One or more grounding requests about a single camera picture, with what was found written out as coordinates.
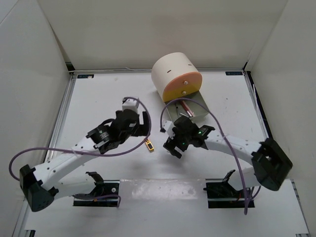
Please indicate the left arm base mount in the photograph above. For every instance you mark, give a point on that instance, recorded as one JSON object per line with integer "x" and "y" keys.
{"x": 105, "y": 193}

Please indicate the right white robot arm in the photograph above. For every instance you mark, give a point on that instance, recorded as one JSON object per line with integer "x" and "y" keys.
{"x": 269, "y": 164}

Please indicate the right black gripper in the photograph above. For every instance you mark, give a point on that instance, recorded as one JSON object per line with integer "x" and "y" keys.
{"x": 171, "y": 144}

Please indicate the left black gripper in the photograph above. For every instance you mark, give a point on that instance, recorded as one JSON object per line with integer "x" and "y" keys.
{"x": 141, "y": 128}

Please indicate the grey green bottom drawer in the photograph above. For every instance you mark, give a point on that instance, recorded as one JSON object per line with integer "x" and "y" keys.
{"x": 195, "y": 112}

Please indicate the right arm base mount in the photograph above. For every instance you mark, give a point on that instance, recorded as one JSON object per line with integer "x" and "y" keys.
{"x": 222, "y": 195}

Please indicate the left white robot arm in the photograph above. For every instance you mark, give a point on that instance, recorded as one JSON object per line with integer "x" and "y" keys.
{"x": 49, "y": 181}

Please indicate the pink top drawer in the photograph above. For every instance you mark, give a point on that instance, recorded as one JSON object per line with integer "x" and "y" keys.
{"x": 189, "y": 82}

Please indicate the gold black lipstick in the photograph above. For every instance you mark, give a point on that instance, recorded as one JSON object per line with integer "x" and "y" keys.
{"x": 149, "y": 145}

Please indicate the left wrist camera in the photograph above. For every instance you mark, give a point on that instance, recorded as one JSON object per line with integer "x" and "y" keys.
{"x": 130, "y": 104}

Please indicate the yellow drawer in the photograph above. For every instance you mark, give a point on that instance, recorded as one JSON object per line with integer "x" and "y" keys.
{"x": 171, "y": 93}

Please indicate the cream drawer organizer box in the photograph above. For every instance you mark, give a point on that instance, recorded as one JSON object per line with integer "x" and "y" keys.
{"x": 168, "y": 67}

